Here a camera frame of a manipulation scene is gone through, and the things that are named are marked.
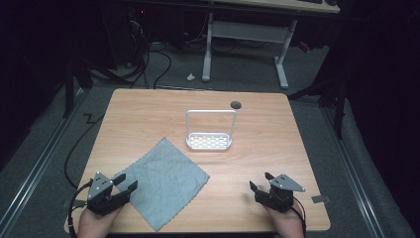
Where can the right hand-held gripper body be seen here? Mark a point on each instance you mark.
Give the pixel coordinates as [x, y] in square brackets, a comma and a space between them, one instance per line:
[279, 198]

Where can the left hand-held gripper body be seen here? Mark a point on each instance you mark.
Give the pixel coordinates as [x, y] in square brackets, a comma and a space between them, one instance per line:
[99, 191]

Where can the grey cloth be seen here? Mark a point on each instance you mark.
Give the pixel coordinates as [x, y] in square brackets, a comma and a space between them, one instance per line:
[166, 185]

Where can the person's right hand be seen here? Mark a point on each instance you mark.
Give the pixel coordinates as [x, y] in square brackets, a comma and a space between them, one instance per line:
[285, 223]

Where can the person's left hand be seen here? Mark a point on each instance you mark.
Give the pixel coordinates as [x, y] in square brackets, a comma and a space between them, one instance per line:
[95, 224]

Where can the grey tape piece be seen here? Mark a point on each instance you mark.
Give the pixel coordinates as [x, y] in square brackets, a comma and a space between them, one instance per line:
[321, 199]
[77, 203]

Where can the black metal stand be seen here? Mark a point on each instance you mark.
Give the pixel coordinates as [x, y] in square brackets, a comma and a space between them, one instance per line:
[335, 92]
[71, 86]

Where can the crumpled white paper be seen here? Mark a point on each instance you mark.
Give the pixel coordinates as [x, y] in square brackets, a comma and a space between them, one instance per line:
[190, 77]

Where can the small red object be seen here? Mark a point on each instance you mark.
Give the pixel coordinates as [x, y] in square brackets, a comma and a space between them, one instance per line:
[304, 46]

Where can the white-framed desk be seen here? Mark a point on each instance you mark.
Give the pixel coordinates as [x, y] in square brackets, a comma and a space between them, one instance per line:
[251, 32]

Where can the black keyboard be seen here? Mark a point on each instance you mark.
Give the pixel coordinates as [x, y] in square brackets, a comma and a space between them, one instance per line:
[309, 1]

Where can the metal floor rail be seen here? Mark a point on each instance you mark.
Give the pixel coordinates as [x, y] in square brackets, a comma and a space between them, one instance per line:
[355, 172]
[36, 168]

